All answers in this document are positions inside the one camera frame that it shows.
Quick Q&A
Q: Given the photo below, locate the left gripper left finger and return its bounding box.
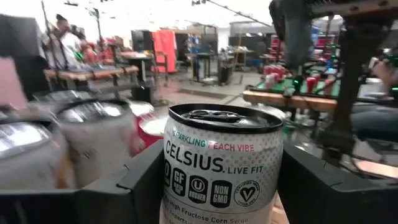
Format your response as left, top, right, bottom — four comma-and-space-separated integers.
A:
0, 139, 165, 224

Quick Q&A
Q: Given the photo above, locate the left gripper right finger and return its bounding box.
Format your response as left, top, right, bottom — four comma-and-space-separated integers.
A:
277, 142, 398, 224

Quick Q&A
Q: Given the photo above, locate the tall white beverage can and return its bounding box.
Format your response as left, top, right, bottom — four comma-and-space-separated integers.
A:
32, 89, 100, 110
159, 103, 284, 224
57, 99, 141, 189
0, 119, 68, 190

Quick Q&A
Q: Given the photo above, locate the red cola can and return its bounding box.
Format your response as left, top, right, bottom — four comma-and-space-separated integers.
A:
136, 115, 169, 149
129, 101, 155, 119

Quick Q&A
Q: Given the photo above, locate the wooden side table top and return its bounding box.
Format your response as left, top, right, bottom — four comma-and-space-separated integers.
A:
242, 89, 338, 113

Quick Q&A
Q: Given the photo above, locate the black computer tower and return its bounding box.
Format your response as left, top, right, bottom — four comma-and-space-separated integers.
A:
132, 85, 154, 104

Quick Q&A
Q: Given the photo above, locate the grey metal workbench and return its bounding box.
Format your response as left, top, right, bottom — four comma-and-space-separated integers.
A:
43, 64, 140, 93

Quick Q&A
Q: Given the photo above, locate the white cloth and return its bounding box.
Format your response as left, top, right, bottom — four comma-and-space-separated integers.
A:
0, 57, 28, 110

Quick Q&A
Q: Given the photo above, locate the orange panel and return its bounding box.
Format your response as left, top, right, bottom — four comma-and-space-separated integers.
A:
151, 29, 178, 74

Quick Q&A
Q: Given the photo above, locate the black partition panel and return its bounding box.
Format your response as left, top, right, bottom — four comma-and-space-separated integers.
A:
0, 14, 49, 100

